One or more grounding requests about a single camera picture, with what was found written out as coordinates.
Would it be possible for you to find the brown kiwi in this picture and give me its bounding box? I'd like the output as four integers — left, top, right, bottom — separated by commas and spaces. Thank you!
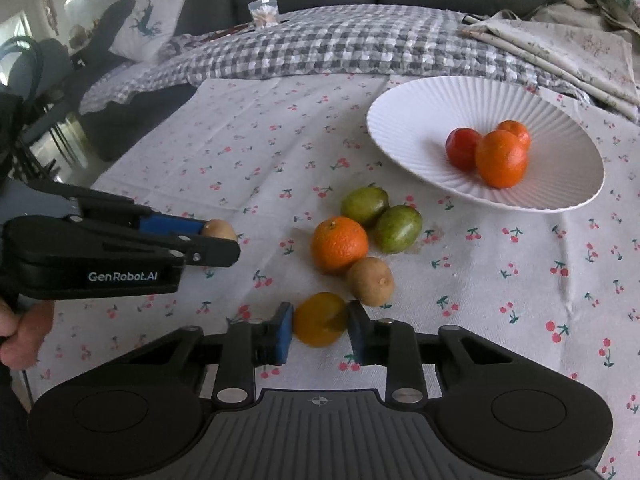
202, 219, 238, 242
347, 257, 395, 307

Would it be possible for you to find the small yellow orange fruit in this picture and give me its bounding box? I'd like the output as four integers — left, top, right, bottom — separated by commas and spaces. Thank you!
293, 292, 347, 348

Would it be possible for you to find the green fruit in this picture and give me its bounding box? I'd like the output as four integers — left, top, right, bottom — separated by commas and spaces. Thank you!
373, 205, 423, 254
341, 186, 390, 228

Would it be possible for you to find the red tomato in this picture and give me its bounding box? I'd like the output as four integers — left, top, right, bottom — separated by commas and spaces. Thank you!
445, 128, 482, 171

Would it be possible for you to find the large orange mandarin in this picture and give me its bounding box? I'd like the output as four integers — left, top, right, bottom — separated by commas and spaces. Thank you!
475, 130, 528, 188

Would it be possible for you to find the person's left hand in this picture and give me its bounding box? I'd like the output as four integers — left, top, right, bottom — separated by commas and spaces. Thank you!
1, 301, 54, 370

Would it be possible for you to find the cherry print tablecloth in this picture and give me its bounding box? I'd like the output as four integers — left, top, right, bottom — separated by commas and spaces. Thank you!
27, 75, 639, 479

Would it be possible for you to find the floral patterned pouch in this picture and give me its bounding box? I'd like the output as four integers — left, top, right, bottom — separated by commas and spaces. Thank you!
157, 23, 255, 62

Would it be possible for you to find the white bird print cushion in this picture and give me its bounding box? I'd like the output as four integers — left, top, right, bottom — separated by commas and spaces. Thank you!
108, 0, 186, 63

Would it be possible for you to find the clear cotton swab box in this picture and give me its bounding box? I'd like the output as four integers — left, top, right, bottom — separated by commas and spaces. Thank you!
248, 0, 280, 29

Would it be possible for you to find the white ribbed plate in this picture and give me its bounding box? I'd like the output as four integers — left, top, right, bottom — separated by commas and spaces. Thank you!
367, 76, 605, 214

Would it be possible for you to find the grey checkered blanket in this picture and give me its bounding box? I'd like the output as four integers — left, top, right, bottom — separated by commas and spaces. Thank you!
79, 4, 590, 115

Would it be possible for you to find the folded floral cloth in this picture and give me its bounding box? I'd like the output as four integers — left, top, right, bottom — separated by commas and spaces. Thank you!
461, 15, 639, 122

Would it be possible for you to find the beige crumpled cloth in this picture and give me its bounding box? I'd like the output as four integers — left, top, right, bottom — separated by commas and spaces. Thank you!
528, 0, 614, 32

